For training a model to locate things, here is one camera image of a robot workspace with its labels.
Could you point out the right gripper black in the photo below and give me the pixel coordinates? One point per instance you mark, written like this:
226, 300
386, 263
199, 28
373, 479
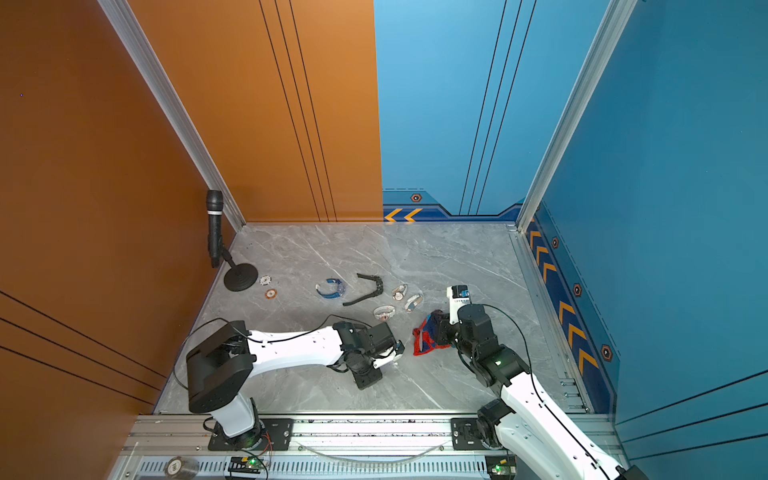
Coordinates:
442, 326

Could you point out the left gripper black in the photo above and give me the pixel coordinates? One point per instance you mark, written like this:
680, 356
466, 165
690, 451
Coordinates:
367, 382

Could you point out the red and blue cloth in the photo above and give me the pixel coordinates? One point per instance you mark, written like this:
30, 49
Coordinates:
426, 334

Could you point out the pink white watch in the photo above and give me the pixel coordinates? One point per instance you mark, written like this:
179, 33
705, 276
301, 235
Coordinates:
384, 313

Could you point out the beige band watch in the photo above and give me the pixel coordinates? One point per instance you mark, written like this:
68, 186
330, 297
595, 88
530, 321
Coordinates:
380, 362

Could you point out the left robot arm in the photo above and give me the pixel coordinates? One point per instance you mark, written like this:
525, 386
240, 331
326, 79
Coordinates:
219, 366

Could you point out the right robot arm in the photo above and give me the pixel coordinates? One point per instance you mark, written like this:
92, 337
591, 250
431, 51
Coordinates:
524, 419

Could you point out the black microphone on stand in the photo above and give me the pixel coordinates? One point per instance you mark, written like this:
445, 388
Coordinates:
239, 277

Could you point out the green circuit board right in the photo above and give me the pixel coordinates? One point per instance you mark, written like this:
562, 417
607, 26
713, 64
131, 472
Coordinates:
500, 467

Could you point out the green circuit board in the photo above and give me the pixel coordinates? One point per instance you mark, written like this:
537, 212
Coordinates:
246, 467
500, 467

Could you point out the green circuit board left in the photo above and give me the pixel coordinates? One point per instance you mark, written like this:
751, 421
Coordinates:
246, 467

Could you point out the silver tape roll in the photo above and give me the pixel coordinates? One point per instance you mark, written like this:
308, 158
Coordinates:
181, 468

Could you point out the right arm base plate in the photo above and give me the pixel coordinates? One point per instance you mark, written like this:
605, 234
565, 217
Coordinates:
471, 433

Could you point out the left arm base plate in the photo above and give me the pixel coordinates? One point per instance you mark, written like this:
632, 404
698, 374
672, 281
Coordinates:
268, 434

